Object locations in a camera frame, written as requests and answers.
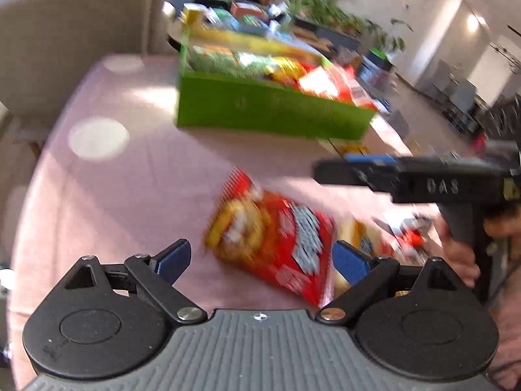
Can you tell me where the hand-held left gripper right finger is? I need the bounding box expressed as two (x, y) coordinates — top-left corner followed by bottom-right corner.
(317, 240), (476, 328)

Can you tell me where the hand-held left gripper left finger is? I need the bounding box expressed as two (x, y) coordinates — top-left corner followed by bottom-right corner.
(49, 238), (207, 324)

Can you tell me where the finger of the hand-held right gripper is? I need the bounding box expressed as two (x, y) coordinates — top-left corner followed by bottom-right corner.
(313, 153), (399, 197)

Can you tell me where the orange snack packet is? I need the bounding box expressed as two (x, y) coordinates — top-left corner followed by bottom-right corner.
(336, 218), (393, 294)

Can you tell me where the red potato chips bag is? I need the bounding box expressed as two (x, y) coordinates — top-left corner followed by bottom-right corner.
(204, 168), (339, 309)

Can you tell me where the red white-lettered snack bag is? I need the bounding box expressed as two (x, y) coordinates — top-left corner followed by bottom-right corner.
(299, 65), (367, 107)

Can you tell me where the green cardboard box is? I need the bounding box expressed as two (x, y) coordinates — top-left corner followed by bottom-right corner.
(176, 28), (378, 141)

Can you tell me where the yellow red snack bag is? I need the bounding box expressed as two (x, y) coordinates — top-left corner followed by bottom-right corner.
(266, 56), (306, 84)

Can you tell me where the green snack bag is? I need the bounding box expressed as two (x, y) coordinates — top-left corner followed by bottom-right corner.
(189, 44), (277, 79)

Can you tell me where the person's right hand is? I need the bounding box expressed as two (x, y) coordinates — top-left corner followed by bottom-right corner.
(437, 211), (482, 290)

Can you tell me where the peace lily white pot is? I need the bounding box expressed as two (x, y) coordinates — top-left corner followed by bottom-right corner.
(366, 18), (408, 53)

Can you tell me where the orange box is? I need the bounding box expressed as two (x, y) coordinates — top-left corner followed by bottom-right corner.
(230, 2), (265, 17)

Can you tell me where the beige sofa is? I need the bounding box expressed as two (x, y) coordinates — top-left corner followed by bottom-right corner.
(0, 0), (153, 159)

